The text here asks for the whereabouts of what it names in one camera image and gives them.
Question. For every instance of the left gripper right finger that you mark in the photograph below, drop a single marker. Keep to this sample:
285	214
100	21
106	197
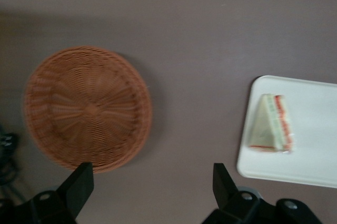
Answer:
229	200

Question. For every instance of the round brown wicker basket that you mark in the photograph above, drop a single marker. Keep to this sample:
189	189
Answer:
89	108

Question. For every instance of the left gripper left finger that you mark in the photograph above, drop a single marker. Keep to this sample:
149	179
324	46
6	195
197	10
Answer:
77	189

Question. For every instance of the triangle sandwich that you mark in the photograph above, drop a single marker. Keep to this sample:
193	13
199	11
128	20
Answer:
271	126

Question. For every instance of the cream plastic tray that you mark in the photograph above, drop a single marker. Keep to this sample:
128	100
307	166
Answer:
313	134

